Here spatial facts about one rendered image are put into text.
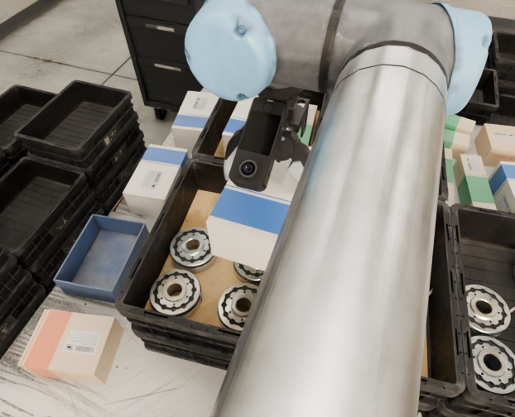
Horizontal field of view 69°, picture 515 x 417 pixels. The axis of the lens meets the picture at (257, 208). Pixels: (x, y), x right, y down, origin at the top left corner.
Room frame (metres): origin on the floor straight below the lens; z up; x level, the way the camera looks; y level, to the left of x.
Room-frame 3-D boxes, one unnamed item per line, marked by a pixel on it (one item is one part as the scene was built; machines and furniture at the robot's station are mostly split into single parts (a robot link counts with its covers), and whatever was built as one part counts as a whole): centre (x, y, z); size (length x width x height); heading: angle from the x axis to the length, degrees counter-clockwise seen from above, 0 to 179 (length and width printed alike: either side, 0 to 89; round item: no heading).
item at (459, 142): (0.96, -0.56, 0.73); 0.24 x 0.06 x 0.06; 66
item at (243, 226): (0.39, -0.02, 1.09); 0.20 x 0.12 x 0.09; 161
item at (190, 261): (0.45, 0.14, 0.86); 0.10 x 0.10 x 0.01
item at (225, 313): (0.31, 0.03, 0.86); 0.10 x 0.10 x 0.01
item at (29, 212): (0.90, 0.88, 0.31); 0.40 x 0.30 x 0.34; 161
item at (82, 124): (1.27, 0.75, 0.37); 0.40 x 0.30 x 0.45; 161
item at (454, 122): (1.04, -0.61, 0.73); 0.24 x 0.06 x 0.06; 59
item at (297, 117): (0.42, -0.03, 1.25); 0.09 x 0.08 x 0.12; 161
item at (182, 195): (0.43, 0.07, 0.87); 0.40 x 0.30 x 0.11; 166
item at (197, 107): (1.03, 0.20, 0.75); 0.20 x 0.12 x 0.09; 171
